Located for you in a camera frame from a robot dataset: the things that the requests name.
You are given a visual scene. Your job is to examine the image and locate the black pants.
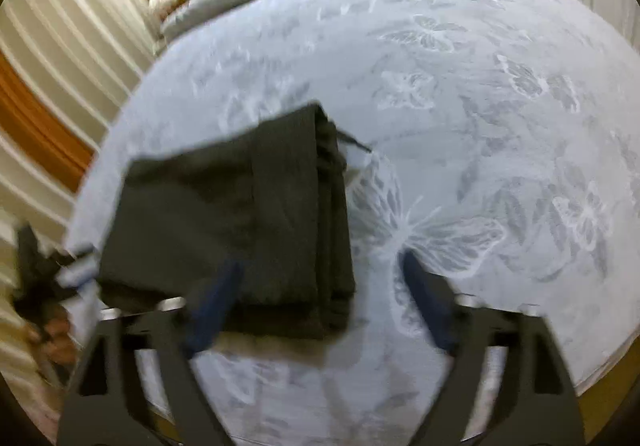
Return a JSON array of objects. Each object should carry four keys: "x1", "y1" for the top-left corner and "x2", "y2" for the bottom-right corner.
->
[{"x1": 98, "y1": 103, "x2": 356, "y2": 339}]

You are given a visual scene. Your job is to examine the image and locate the cream and orange curtains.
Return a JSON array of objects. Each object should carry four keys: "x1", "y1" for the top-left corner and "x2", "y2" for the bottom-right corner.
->
[{"x1": 0, "y1": 0, "x2": 156, "y2": 442}]

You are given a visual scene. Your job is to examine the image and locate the blue butterfly bedspread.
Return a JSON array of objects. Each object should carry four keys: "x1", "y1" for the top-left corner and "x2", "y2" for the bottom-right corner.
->
[{"x1": 65, "y1": 0, "x2": 639, "y2": 445}]

